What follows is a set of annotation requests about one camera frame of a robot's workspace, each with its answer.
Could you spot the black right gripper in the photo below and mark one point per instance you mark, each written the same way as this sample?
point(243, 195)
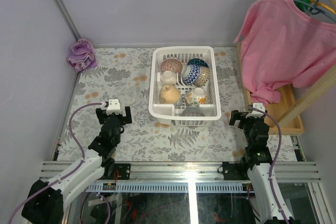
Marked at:
point(237, 116)

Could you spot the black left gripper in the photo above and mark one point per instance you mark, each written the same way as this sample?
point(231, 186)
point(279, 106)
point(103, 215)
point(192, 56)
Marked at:
point(102, 114)

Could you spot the orange flower pattern bowl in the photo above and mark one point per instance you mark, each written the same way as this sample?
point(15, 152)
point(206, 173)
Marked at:
point(196, 97)

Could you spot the brown checker pattern bowl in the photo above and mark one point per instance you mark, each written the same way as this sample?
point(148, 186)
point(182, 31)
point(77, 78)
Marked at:
point(203, 76)

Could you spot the yellow rimmed bottom bowl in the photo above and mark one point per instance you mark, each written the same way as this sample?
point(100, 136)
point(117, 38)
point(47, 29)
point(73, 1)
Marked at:
point(169, 94)

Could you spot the white plastic dish rack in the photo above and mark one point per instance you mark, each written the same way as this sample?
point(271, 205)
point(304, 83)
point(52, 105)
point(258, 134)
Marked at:
point(167, 113)

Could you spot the blue triangle pattern bowl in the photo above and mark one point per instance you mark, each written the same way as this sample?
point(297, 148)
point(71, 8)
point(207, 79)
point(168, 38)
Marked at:
point(198, 62)

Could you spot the red eye pattern bowl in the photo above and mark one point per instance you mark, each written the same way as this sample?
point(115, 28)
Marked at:
point(172, 65)

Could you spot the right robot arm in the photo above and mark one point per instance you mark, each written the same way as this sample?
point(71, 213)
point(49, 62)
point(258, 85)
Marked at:
point(258, 164)

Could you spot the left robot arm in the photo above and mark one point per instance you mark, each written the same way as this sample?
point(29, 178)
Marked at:
point(47, 201)

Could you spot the purple folded cloth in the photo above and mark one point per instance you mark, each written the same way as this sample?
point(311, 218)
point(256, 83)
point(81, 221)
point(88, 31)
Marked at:
point(83, 56)

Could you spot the pink t-shirt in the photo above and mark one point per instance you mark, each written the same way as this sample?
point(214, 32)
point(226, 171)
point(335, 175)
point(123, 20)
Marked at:
point(281, 45)

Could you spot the green clothes hanger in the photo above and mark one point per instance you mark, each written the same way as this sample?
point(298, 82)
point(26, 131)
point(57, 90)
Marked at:
point(313, 7)

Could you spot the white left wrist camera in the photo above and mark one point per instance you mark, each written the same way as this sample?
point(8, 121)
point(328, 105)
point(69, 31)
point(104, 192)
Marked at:
point(112, 106)

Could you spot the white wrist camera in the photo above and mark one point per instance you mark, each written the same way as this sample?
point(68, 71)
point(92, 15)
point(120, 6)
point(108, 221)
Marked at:
point(256, 110)
point(112, 106)

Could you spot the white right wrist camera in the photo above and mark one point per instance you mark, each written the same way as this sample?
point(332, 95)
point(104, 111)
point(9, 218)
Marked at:
point(256, 110)

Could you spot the aluminium mounting rail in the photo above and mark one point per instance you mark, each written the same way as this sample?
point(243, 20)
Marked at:
point(285, 172)

